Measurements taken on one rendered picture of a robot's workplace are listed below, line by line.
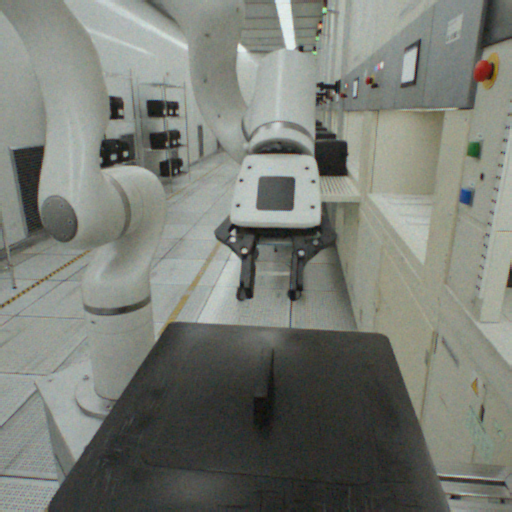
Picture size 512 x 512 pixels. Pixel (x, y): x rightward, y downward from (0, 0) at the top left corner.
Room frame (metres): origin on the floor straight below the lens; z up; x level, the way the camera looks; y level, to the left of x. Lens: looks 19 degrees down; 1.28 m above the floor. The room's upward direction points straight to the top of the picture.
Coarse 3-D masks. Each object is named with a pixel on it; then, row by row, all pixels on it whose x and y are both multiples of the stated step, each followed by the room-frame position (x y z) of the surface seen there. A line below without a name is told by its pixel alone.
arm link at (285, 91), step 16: (272, 64) 0.59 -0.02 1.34; (288, 64) 0.59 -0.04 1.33; (304, 64) 0.60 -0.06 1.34; (256, 80) 0.61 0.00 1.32; (272, 80) 0.57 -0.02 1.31; (288, 80) 0.57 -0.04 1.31; (304, 80) 0.58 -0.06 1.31; (256, 96) 0.58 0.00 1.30; (272, 96) 0.55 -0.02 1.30; (288, 96) 0.55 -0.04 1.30; (304, 96) 0.56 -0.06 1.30; (256, 112) 0.55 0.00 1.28; (272, 112) 0.53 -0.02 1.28; (288, 112) 0.53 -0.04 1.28; (304, 112) 0.54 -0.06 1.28; (256, 128) 0.53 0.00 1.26
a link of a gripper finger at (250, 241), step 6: (246, 228) 0.45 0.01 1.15; (252, 228) 0.45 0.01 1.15; (246, 234) 0.45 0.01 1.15; (252, 234) 0.44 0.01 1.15; (246, 240) 0.44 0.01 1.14; (252, 240) 0.44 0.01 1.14; (258, 240) 0.46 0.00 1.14; (246, 246) 0.43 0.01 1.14; (252, 246) 0.44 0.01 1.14; (240, 252) 0.43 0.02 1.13; (246, 252) 0.43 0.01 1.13
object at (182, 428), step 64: (128, 384) 0.36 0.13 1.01; (192, 384) 0.36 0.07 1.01; (256, 384) 0.32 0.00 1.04; (320, 384) 0.36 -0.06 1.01; (384, 384) 0.36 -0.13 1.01; (128, 448) 0.28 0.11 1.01; (192, 448) 0.28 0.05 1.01; (256, 448) 0.28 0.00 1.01; (320, 448) 0.28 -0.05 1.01; (384, 448) 0.28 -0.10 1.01
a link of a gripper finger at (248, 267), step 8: (232, 240) 0.45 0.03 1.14; (240, 256) 0.43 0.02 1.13; (248, 256) 0.42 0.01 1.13; (248, 264) 0.42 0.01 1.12; (240, 272) 0.42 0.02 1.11; (248, 272) 0.41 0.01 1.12; (240, 280) 0.41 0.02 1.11; (248, 280) 0.40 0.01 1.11; (248, 288) 0.40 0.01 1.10; (248, 296) 0.41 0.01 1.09
